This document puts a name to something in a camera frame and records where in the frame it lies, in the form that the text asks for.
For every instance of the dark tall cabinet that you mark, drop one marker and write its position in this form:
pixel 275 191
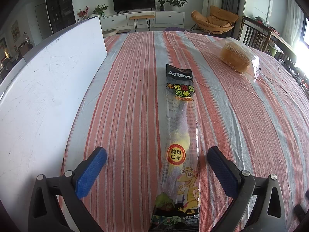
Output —
pixel 60 14

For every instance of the red flower plant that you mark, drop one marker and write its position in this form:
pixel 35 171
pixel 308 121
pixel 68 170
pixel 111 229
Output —
pixel 83 14

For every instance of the small potted plant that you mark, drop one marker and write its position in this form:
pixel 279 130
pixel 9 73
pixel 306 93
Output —
pixel 161 4

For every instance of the wooden bench stool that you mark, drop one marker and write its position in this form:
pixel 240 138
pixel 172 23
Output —
pixel 147 18

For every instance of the gecko gummy candy pack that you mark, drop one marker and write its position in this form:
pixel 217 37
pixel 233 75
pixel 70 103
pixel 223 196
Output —
pixel 176 207

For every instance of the white storage box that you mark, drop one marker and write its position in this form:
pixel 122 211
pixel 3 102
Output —
pixel 40 98

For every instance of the dark wooden chair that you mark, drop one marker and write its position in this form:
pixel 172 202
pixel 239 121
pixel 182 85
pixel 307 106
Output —
pixel 254 34

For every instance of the green potted plant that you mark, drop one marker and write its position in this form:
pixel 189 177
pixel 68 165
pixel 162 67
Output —
pixel 176 5

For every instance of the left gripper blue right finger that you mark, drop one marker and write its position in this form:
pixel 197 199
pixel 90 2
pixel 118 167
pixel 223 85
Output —
pixel 233 181

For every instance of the orange lounge chair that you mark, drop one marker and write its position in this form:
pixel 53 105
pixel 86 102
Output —
pixel 219 21

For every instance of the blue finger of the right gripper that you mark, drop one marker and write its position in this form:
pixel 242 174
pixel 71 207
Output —
pixel 300 213

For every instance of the bread in clear bag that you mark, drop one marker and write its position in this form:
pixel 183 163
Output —
pixel 238 57

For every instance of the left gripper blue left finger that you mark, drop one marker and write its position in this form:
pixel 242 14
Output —
pixel 87 171

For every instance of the striped red grey tablecloth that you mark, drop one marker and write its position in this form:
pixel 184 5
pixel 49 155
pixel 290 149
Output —
pixel 155 83

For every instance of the black television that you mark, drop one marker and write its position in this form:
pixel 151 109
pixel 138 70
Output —
pixel 127 5

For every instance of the white tv cabinet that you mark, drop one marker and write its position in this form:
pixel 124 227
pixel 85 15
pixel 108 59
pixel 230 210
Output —
pixel 163 19

